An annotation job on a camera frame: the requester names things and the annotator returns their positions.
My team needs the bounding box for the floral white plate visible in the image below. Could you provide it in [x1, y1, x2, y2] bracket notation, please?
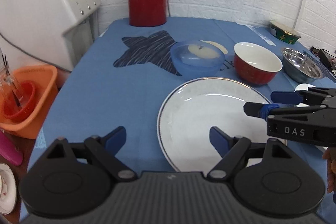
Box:
[1, 163, 17, 215]

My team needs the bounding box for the person's right hand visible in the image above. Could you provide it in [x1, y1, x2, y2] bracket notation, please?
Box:
[322, 148, 336, 193]

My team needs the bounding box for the blue printed tablecloth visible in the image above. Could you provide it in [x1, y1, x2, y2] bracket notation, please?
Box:
[19, 16, 336, 223]

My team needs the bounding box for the orange plastic basin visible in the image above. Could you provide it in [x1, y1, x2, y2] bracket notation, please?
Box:
[1, 65, 58, 139]

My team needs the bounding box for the red and white ceramic bowl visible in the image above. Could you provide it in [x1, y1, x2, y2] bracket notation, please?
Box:
[234, 42, 282, 85]

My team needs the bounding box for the stainless steel bowl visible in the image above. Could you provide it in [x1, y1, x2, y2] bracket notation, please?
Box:
[281, 48, 323, 84]

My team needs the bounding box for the white plate with blue rim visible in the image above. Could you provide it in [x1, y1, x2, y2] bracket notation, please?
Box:
[156, 77, 288, 172]

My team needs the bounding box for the pink plastic object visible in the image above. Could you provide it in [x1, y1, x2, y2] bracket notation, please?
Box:
[0, 132, 23, 166]

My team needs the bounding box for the translucent blue plastic bowl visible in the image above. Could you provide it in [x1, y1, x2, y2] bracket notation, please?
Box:
[170, 40, 226, 79]

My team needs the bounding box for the white countertop water dispenser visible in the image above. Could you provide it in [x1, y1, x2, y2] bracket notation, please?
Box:
[1, 0, 101, 72]

